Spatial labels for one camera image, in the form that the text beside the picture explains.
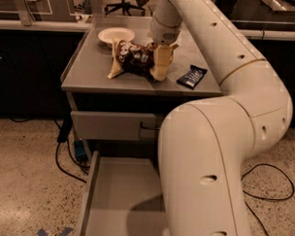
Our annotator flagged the closed top drawer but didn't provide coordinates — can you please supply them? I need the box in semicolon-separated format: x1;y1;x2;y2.
71;111;163;141

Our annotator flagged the brown chip bag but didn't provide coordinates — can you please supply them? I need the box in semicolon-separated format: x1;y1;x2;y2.
106;38;180;84

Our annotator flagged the black floor cable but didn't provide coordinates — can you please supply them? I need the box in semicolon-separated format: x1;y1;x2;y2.
51;118;93;184
239;162;295;236

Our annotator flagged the white paper bowl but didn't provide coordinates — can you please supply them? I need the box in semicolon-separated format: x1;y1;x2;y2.
98;27;135;48

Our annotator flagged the black drawer handle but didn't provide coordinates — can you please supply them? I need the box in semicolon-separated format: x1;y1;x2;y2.
140;121;161;131

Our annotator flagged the dark blue snack bar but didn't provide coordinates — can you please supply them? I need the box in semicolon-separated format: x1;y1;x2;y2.
176;65;208;89

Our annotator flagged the black floor cable right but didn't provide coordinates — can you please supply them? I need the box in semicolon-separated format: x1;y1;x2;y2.
239;162;295;236

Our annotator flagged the blue power adapter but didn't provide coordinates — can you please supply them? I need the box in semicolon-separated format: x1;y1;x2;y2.
74;140;88;161

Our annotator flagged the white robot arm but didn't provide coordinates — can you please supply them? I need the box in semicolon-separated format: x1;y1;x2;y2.
150;0;293;236

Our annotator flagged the black floor cable left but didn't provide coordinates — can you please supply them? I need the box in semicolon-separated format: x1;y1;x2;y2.
51;118;93;184

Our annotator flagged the open middle drawer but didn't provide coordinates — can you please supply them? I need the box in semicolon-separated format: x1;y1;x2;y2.
75;152;170;236

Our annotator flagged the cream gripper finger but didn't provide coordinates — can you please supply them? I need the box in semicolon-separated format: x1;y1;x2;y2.
150;45;173;82

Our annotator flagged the black office chair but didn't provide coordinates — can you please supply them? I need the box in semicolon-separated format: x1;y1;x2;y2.
104;0;149;17

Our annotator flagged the grey drawer cabinet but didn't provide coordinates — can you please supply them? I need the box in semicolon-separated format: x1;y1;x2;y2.
62;17;221;158

